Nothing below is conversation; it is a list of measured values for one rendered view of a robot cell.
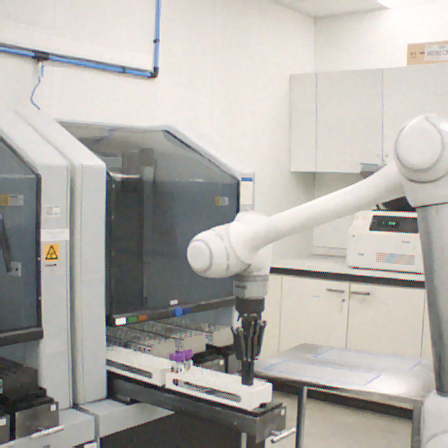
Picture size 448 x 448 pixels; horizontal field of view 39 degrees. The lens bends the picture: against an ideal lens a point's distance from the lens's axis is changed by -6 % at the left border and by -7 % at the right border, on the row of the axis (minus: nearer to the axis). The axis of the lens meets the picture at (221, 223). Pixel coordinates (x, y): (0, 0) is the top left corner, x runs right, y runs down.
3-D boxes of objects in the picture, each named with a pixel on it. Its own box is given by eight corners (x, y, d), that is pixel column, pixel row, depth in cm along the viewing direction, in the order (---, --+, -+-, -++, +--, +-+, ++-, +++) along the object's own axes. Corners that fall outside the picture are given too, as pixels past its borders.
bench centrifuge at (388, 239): (343, 268, 410) (346, 164, 406) (386, 260, 457) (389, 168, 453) (423, 275, 373) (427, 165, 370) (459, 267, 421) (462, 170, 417)
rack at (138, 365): (92, 369, 202) (91, 350, 202) (115, 363, 210) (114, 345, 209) (159, 390, 183) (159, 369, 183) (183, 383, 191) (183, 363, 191)
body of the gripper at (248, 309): (248, 292, 175) (247, 327, 175) (228, 296, 168) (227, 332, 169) (272, 296, 170) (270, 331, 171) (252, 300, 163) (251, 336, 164)
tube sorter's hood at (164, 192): (16, 303, 223) (18, 120, 220) (138, 288, 270) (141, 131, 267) (113, 328, 191) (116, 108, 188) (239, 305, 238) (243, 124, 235)
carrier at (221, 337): (229, 342, 240) (229, 326, 239) (233, 343, 238) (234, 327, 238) (208, 347, 231) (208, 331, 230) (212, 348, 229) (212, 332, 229)
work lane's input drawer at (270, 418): (80, 388, 203) (80, 361, 203) (112, 380, 214) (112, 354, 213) (270, 448, 158) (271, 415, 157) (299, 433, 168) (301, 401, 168)
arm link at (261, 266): (243, 270, 176) (215, 274, 165) (244, 210, 175) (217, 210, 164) (279, 273, 170) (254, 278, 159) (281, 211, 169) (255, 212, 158)
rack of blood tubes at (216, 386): (164, 391, 182) (164, 371, 182) (187, 384, 190) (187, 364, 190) (250, 415, 164) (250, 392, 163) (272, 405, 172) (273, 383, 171)
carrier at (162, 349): (171, 356, 216) (171, 339, 216) (175, 358, 215) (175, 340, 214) (146, 362, 207) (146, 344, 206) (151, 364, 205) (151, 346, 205)
